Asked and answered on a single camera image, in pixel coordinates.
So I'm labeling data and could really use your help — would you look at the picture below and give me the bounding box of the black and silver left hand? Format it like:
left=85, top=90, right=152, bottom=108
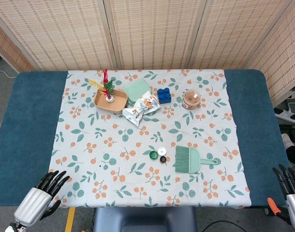
left=14, top=170, right=71, bottom=227

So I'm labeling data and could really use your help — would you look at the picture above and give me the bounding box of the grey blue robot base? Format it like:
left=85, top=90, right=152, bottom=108
left=93, top=206, right=197, bottom=232

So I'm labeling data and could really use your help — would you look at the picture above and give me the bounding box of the white shoe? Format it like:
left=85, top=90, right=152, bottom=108
left=281, top=133, right=295, bottom=148

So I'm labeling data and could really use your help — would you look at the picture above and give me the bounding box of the dark blue felt table cover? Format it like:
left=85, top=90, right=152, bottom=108
left=0, top=69, right=295, bottom=207

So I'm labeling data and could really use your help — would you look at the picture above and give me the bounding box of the white power strip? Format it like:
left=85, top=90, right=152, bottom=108
left=275, top=107, right=295, bottom=125

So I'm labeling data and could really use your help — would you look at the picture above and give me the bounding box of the floral fruit print tablecloth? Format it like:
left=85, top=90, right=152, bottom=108
left=47, top=69, right=252, bottom=208

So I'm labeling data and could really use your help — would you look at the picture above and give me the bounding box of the brown paper tray box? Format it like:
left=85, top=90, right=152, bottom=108
left=93, top=88, right=128, bottom=115

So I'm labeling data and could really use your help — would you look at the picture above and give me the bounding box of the silver snack bag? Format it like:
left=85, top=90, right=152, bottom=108
left=122, top=91, right=162, bottom=127

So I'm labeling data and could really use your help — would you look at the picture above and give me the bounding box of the colourful feather shuttlecock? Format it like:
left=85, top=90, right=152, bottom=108
left=88, top=69, right=116, bottom=103

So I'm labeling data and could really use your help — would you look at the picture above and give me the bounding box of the woven bamboo screen panel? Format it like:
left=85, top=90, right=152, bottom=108
left=0, top=0, right=117, bottom=71
left=188, top=0, right=295, bottom=70
left=245, top=0, right=295, bottom=107
left=103, top=0, right=207, bottom=71
left=0, top=19, right=34, bottom=73

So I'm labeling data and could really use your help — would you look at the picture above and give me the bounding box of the round snack jar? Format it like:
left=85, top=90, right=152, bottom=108
left=182, top=89, right=202, bottom=111

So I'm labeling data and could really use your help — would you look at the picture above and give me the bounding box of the green square lid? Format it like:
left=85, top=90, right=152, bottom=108
left=124, top=79, right=153, bottom=107

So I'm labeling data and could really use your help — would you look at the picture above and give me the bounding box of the blue building block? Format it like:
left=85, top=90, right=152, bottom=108
left=157, top=87, right=172, bottom=105

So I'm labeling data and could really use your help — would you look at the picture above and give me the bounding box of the white floor cable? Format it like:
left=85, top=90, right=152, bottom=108
left=0, top=70, right=16, bottom=79

